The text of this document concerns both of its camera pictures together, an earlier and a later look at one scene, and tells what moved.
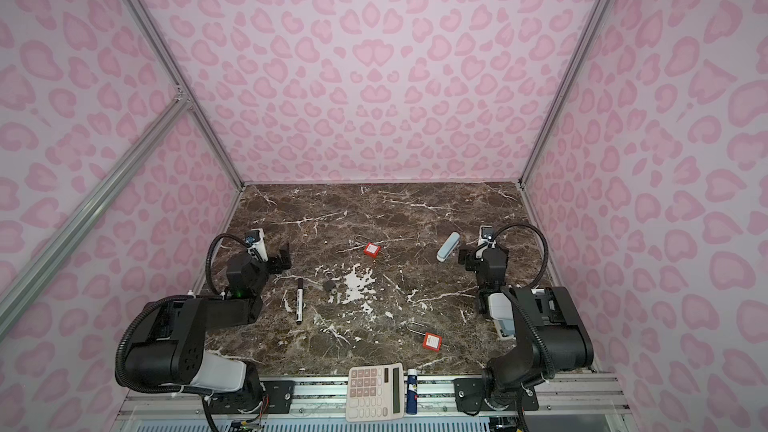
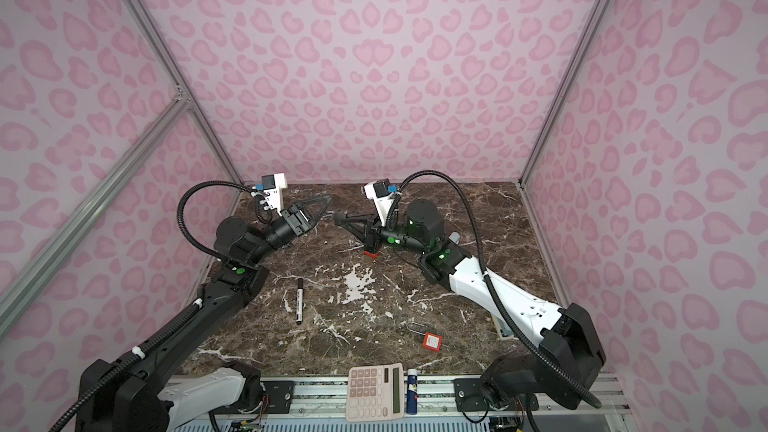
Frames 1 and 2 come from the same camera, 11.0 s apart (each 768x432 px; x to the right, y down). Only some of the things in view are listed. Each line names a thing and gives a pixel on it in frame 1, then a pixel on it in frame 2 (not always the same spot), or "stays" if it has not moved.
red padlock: x=430 y=341 stays
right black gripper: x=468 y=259 -> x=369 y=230
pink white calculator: x=375 y=393 stays
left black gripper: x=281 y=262 -> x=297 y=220
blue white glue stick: x=412 y=392 stays
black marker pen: x=299 y=301 stays
